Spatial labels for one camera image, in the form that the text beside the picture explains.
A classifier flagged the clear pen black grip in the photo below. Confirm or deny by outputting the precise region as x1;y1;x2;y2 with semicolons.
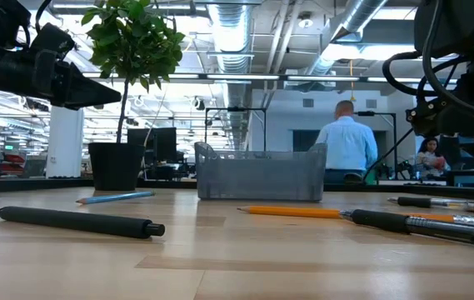
387;196;474;214

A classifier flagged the black grip silver pen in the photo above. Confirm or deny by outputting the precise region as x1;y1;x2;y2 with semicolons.
339;208;474;250

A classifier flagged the grey translucent plastic bin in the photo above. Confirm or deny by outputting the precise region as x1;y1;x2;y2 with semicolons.
193;141;328;203

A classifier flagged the white building column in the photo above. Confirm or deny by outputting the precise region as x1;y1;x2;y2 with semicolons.
45;106;85;179

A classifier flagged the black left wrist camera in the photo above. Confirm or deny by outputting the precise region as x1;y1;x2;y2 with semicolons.
29;22;76;58

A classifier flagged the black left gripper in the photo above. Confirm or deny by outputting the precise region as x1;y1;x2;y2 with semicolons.
32;48;122;111

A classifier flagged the light blue wooden pencil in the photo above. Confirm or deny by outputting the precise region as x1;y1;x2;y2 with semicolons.
75;190;157;205

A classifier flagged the teal background desk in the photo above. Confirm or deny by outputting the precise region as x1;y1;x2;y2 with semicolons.
447;168;474;188

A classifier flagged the thick black looped cable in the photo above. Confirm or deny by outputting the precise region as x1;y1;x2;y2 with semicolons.
382;50;425;98

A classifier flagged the long ceiling light strip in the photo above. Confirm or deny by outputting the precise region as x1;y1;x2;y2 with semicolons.
206;73;281;81
287;75;361;83
367;76;458;83

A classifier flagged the red background object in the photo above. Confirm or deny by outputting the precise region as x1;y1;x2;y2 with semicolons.
1;153;26;175

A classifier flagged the black computer monitor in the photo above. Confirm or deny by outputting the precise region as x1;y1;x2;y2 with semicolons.
127;127;178;164

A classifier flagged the thin black cable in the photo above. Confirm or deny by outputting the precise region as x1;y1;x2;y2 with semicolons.
363;127;415;181

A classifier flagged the person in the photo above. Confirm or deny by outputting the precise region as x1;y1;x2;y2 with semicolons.
415;137;450;180
314;99;379;185

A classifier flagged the black metal frame stand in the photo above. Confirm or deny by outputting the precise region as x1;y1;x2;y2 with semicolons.
355;110;398;181

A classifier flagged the matte black pen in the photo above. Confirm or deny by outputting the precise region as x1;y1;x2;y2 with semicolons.
0;206;166;240

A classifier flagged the black plant pot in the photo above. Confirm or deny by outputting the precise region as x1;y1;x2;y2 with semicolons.
87;142;147;192

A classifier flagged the orange wooden pencil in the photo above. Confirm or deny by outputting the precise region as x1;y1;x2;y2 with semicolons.
237;205;474;228

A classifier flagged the green leafy potted tree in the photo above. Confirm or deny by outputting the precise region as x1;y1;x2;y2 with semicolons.
80;0;186;145

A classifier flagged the silver ventilation duct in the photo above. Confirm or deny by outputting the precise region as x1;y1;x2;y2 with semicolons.
207;2;258;151
305;0;390;76

